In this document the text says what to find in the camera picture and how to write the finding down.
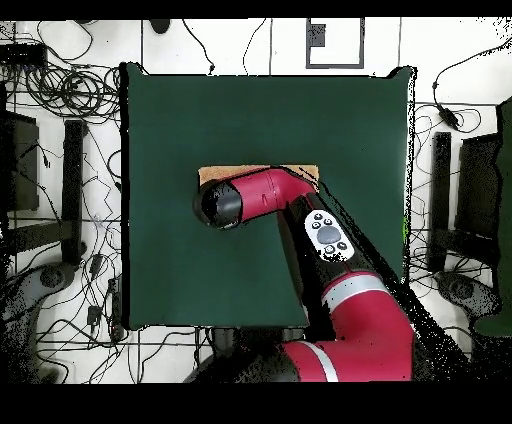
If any tan terry towel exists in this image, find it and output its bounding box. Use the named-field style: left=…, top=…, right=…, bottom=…
left=198, top=164, right=320, bottom=189

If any dark green table cloth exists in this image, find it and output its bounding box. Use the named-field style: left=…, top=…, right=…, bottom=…
left=119, top=61, right=417, bottom=331

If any black power strip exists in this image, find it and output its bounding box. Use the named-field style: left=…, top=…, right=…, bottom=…
left=107, top=275, right=124, bottom=341

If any black stand base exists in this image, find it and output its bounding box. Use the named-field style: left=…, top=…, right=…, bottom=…
left=426, top=131, right=499, bottom=273
left=5, top=118, right=87, bottom=267

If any black power adapter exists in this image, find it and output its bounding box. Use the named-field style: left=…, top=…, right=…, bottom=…
left=436, top=104, right=461, bottom=130

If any grey chair base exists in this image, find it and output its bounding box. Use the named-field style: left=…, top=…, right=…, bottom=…
left=0, top=261, right=78, bottom=383
left=434, top=270, right=503, bottom=319

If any black box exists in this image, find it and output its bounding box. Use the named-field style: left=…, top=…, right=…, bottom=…
left=454, top=133, right=501, bottom=241
left=0, top=110, right=40, bottom=212

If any black box device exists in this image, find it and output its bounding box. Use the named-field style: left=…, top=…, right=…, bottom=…
left=0, top=42, right=48, bottom=67

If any black pedestal base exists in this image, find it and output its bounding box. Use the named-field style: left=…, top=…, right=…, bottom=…
left=207, top=327, right=305, bottom=361

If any black floor cable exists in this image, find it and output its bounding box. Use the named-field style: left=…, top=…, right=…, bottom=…
left=242, top=17, right=267, bottom=76
left=181, top=18, right=216, bottom=75

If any grey floor frame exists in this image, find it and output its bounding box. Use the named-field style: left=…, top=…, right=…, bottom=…
left=305, top=17, right=366, bottom=70

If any black coiled cable bundle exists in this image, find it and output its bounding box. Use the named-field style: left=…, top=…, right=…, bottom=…
left=23, top=63, right=121, bottom=121

